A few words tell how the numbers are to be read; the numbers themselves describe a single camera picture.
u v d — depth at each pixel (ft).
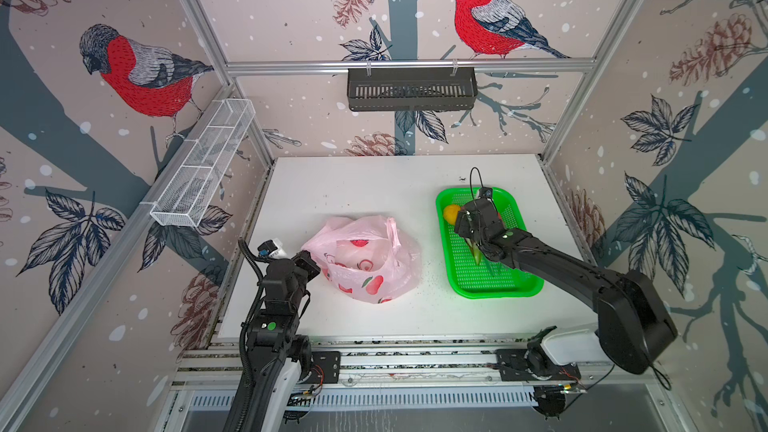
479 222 2.17
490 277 2.90
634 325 1.37
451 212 3.03
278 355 1.73
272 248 2.23
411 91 3.42
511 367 2.38
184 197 2.34
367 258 3.09
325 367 2.40
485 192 2.50
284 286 1.93
